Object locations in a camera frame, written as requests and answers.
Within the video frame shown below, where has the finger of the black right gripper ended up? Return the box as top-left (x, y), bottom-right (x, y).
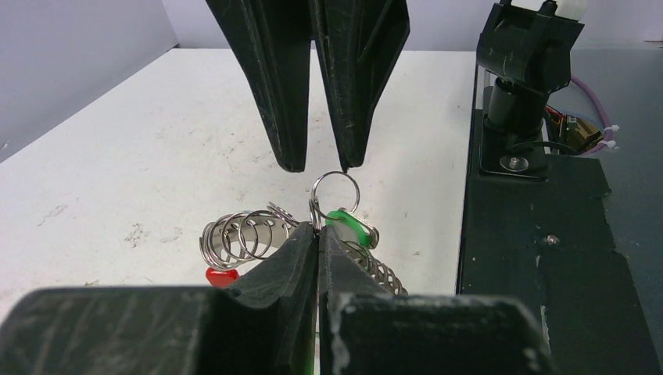
top-left (310, 0), bottom-right (410, 171)
top-left (207, 0), bottom-right (311, 173)

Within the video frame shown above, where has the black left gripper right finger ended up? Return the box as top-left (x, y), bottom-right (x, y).
top-left (318, 226), bottom-right (554, 374)

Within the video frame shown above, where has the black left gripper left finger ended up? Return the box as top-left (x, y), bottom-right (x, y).
top-left (1, 223), bottom-right (317, 374)

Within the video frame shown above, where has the metal keyring with red grip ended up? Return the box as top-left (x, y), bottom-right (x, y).
top-left (199, 202), bottom-right (407, 295)

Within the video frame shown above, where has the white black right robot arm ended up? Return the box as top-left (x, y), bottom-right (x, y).
top-left (208, 1), bottom-right (586, 173)

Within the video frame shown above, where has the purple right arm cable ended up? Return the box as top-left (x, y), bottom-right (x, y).
top-left (569, 74), bottom-right (620, 156)

